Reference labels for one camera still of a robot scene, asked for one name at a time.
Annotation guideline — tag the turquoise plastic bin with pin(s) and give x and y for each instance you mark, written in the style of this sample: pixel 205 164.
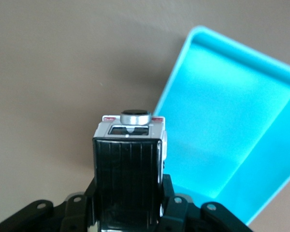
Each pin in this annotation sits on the turquoise plastic bin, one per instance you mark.
pixel 220 120

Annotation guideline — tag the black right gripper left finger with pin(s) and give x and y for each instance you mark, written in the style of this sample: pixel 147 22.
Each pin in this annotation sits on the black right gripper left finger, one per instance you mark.
pixel 72 212

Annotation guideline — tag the white jeep toy black roof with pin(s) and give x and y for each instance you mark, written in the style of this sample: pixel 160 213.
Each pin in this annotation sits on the white jeep toy black roof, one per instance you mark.
pixel 128 169

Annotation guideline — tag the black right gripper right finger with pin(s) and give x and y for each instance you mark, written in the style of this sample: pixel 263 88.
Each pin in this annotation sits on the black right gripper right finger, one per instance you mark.
pixel 181 212

